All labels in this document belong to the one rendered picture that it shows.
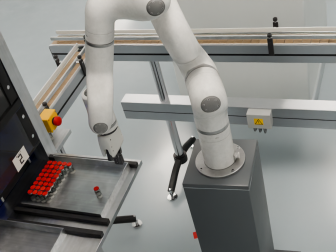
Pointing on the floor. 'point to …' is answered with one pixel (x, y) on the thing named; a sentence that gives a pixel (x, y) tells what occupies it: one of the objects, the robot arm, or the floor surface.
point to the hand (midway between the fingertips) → (118, 159)
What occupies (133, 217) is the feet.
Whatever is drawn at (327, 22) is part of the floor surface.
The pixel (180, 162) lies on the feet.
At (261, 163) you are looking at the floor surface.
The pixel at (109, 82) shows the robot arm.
